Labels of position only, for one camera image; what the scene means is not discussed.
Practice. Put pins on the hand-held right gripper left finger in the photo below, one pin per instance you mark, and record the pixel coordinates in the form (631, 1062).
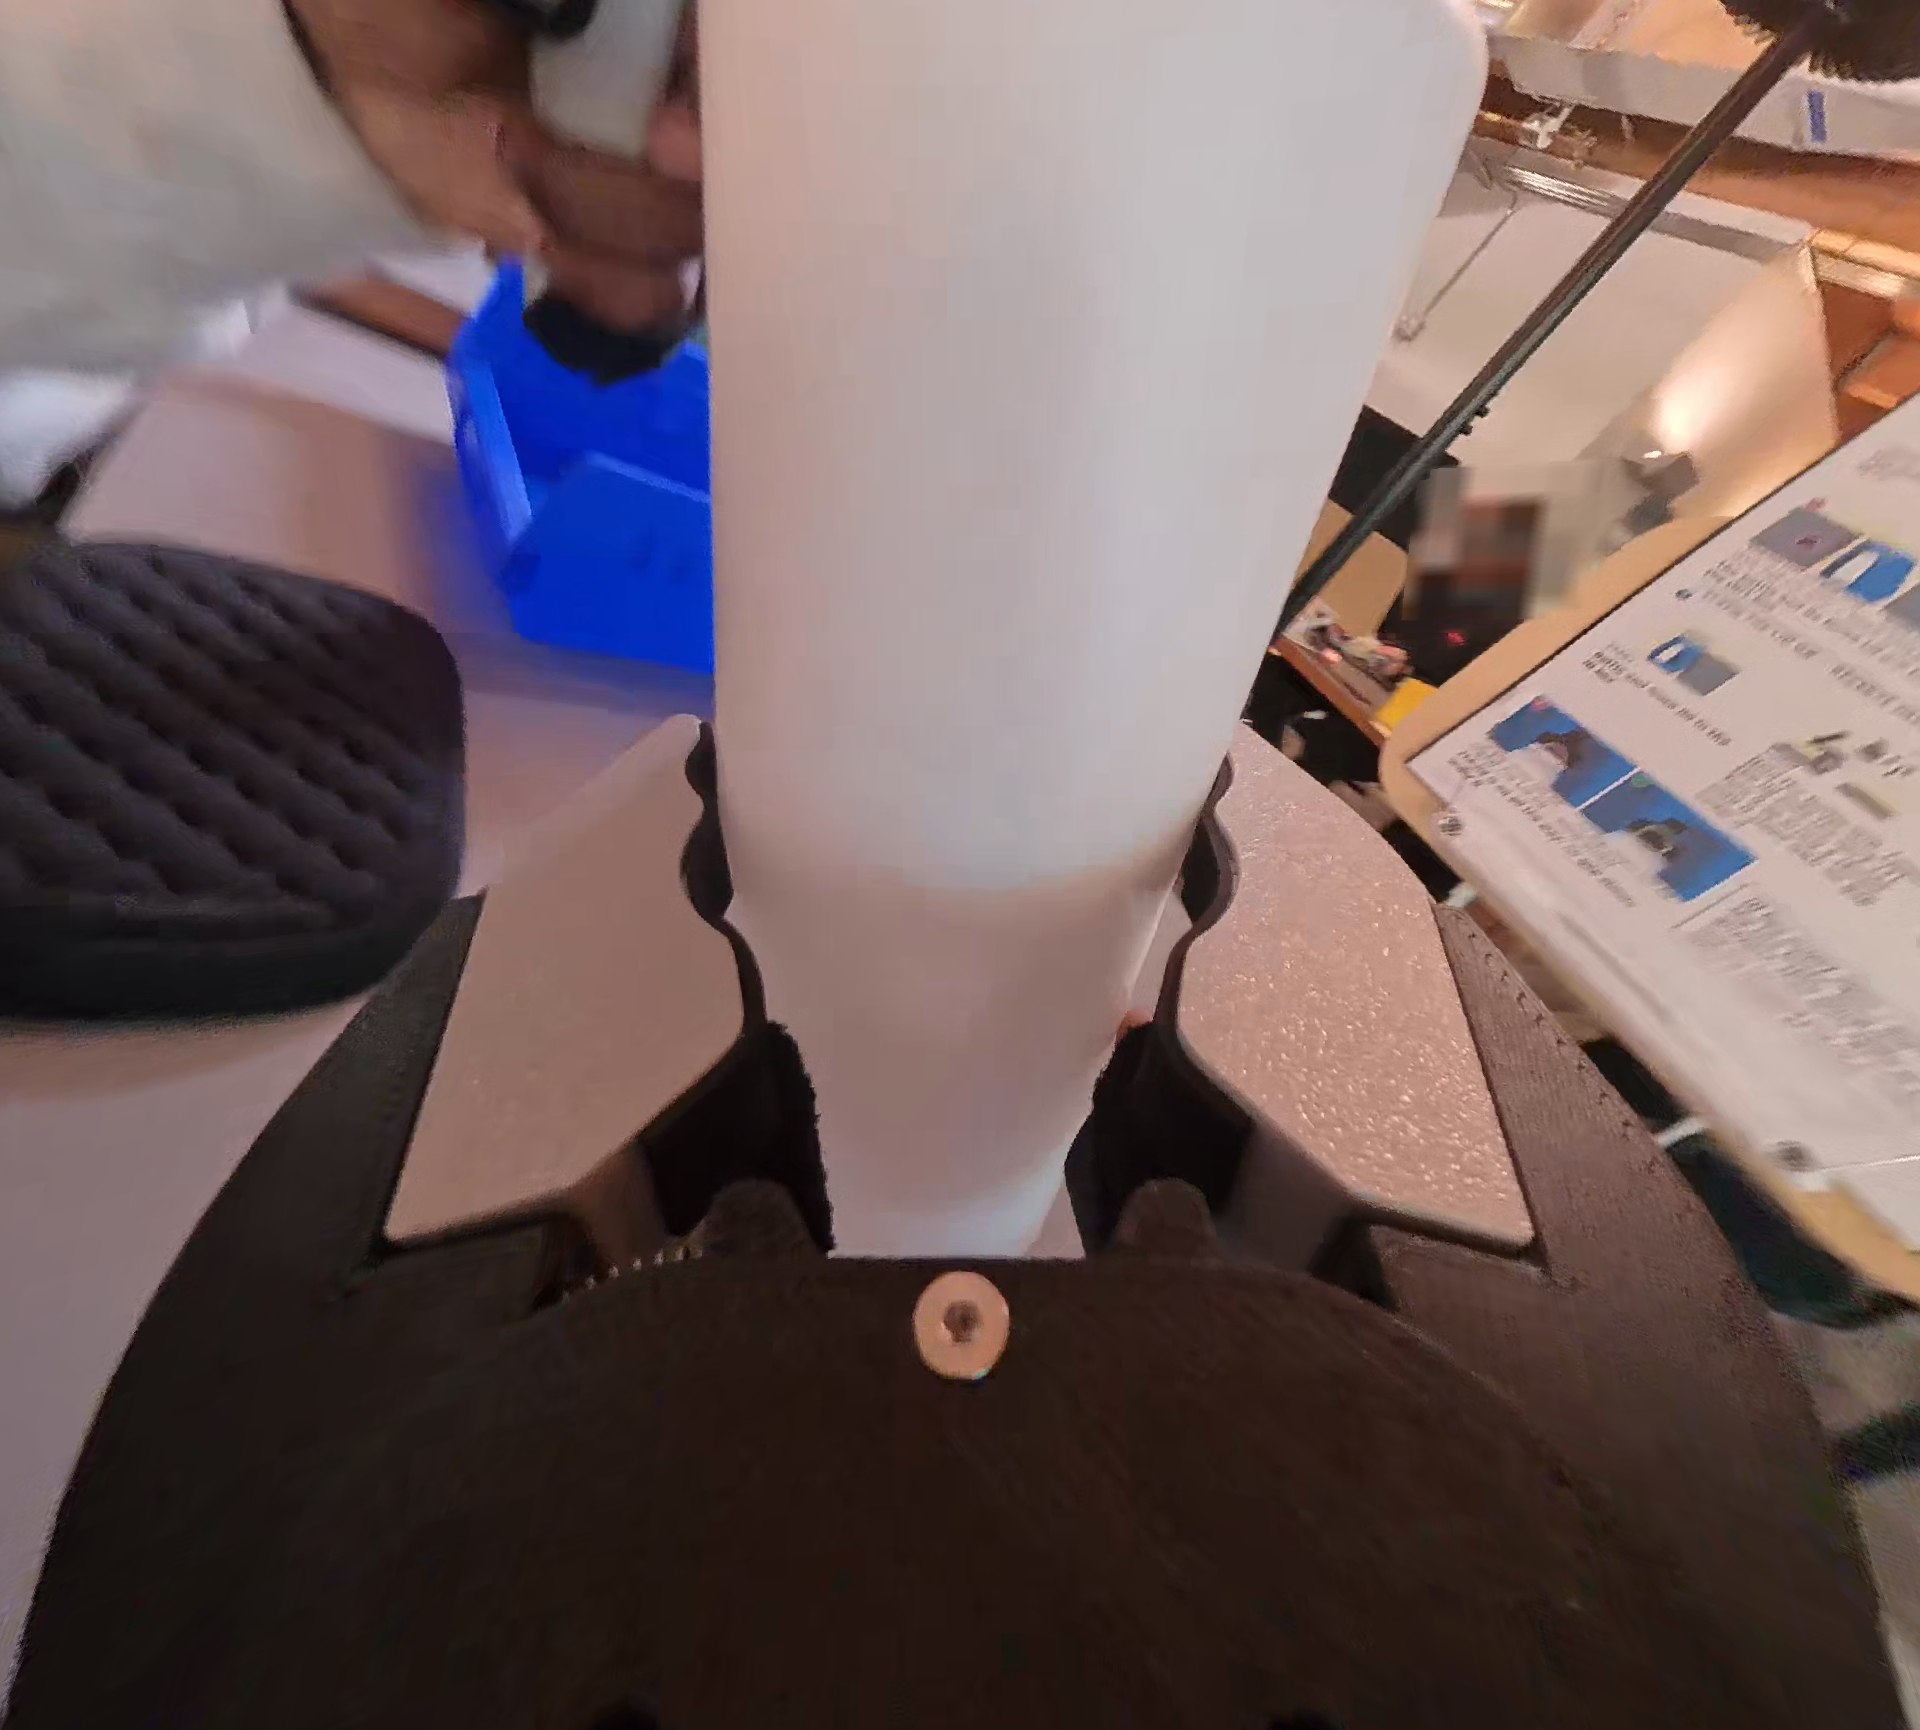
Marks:
(571, 1011)

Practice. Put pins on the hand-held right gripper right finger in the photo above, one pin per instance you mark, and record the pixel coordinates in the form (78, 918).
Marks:
(1335, 1025)

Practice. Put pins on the blue plastic bin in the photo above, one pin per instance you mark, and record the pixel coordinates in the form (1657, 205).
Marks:
(601, 560)

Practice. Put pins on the white plastic bottle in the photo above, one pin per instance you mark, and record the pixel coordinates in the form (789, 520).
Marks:
(1021, 411)

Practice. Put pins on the person's left forearm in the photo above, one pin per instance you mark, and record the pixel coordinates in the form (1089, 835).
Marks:
(151, 110)

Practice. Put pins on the person's left hand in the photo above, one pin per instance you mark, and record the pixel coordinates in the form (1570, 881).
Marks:
(420, 95)

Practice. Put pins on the wooden office table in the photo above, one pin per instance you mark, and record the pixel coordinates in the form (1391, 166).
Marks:
(1350, 672)

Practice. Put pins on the instruction sheet on stand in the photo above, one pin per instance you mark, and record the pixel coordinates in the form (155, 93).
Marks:
(1725, 785)

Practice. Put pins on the black slanted pole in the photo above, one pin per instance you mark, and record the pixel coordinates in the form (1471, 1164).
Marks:
(1574, 291)

